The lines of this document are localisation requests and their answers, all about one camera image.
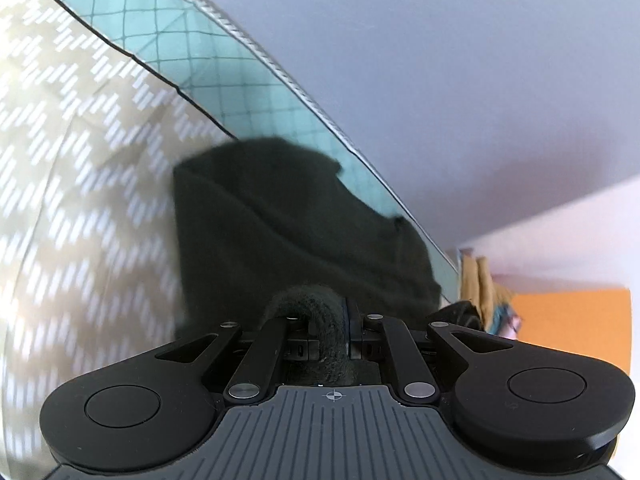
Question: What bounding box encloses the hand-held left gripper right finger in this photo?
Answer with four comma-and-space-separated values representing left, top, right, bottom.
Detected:
344, 299, 517, 407

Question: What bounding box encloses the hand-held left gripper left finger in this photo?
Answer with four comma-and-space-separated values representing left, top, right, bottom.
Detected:
155, 315, 302, 405

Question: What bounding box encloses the dark green sweater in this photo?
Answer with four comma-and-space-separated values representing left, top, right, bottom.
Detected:
172, 136, 485, 388

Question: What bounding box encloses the tan cloth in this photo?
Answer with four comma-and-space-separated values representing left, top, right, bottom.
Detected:
459, 254, 496, 333

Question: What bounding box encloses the patterned bedsheet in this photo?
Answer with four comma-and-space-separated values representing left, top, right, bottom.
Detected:
0, 0, 461, 476

